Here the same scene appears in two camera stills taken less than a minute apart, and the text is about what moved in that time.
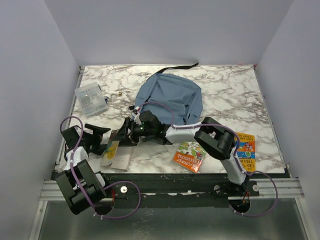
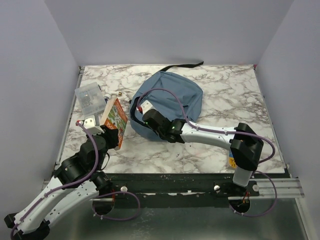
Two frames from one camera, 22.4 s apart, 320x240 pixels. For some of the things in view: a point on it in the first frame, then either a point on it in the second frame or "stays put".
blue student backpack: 179,101 stays put
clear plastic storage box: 91,99 stays put
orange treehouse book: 189,155 → 115,117
